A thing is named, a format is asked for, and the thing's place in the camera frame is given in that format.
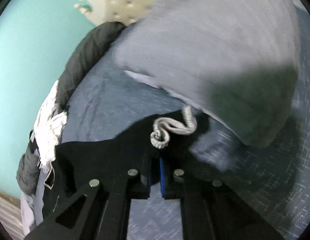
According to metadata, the black sweater with white trim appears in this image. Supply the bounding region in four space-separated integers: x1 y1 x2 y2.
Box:
42 112 209 218

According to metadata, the pile of white clothes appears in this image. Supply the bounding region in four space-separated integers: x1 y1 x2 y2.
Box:
29 80 69 189

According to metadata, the light grey silky blanket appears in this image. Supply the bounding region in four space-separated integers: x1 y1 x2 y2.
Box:
20 192 36 236

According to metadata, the blue-grey bed sheet mattress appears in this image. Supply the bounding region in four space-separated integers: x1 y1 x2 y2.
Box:
34 4 310 240

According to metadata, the dark grey rolled duvet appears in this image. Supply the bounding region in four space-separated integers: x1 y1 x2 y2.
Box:
16 22 125 196

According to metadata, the striped curtain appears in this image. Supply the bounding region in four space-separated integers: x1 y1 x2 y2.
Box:
0 192 24 239

